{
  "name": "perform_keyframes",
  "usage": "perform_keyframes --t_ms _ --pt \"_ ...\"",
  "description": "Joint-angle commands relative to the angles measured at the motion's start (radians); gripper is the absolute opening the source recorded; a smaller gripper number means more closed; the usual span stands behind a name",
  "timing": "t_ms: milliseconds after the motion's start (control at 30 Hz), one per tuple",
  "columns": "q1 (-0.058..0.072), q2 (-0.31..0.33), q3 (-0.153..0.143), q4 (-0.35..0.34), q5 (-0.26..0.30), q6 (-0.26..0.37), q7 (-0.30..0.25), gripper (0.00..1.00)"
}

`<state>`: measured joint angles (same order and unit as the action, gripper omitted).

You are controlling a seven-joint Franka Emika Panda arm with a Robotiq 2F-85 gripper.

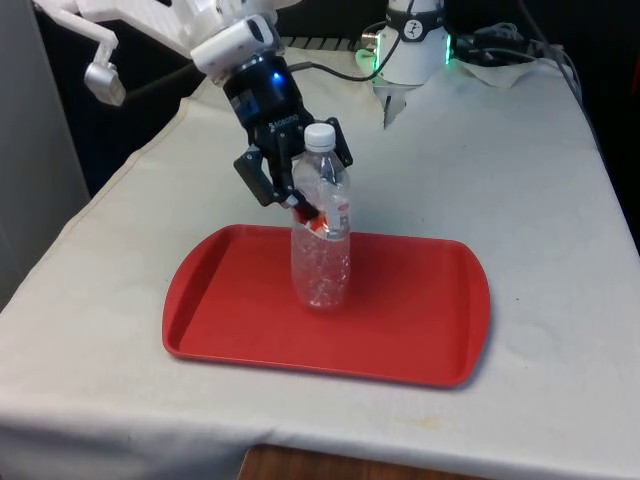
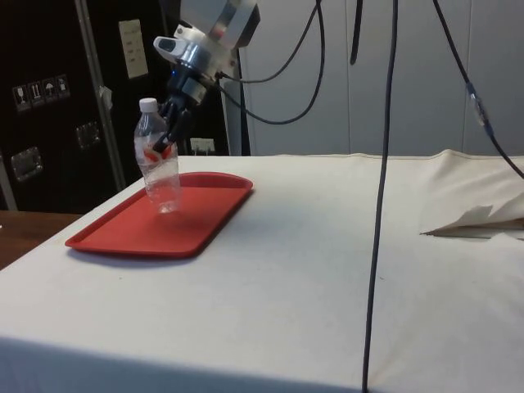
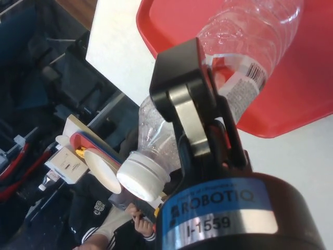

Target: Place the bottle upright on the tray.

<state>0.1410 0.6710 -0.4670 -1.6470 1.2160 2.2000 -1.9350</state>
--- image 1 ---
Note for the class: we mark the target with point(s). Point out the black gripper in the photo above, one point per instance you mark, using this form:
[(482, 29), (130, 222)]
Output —
[(267, 100)]

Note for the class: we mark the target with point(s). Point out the clear plastic bottle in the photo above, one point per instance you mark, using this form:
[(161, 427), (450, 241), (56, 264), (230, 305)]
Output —
[(321, 272)]

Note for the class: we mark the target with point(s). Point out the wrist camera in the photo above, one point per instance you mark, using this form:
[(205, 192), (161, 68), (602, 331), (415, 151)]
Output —
[(227, 47)]

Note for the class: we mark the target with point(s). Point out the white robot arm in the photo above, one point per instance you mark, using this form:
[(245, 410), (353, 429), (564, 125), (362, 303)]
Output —
[(410, 57)]

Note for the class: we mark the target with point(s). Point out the red tray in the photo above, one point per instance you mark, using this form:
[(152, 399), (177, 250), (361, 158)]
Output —
[(240, 310)]

